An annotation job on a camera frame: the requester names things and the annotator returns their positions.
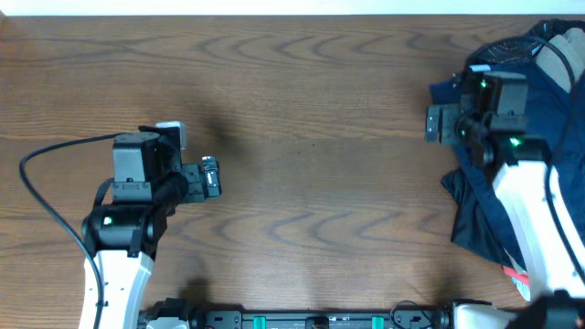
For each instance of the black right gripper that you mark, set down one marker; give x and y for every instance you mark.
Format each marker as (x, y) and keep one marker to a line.
(450, 113)

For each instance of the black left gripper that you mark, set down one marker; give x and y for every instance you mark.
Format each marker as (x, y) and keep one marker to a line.
(197, 192)

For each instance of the dark blue denim shorts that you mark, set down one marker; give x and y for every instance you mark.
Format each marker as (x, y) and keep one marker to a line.
(504, 116)

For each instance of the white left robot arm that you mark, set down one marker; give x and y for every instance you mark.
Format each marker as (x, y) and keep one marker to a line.
(122, 237)

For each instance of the black patterned garment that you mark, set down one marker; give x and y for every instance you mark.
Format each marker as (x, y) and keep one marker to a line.
(552, 58)

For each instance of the red white item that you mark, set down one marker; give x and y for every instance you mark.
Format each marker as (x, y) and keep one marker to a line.
(520, 280)

